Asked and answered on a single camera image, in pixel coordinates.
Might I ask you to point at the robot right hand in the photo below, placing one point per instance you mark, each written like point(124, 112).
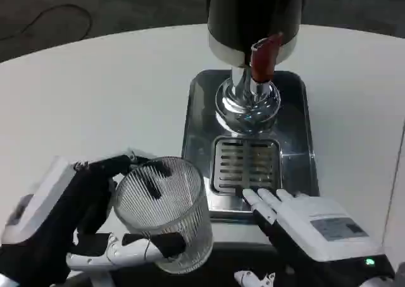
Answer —
point(310, 223)

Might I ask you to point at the steel slotted drain grid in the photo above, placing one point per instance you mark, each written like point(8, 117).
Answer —
point(246, 167)

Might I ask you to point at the steel drip tray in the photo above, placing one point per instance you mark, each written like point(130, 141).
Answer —
point(199, 135)

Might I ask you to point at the clear ribbed glass cup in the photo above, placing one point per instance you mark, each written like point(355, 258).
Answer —
point(183, 211)

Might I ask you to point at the black steel drink dispenser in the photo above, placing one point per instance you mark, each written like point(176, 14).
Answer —
point(240, 15)

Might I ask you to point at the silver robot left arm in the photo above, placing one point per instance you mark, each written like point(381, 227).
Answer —
point(4, 282)

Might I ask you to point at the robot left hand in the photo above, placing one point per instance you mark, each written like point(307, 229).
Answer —
point(50, 211)

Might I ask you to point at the red tap lever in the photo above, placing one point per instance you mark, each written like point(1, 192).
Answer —
point(262, 62)

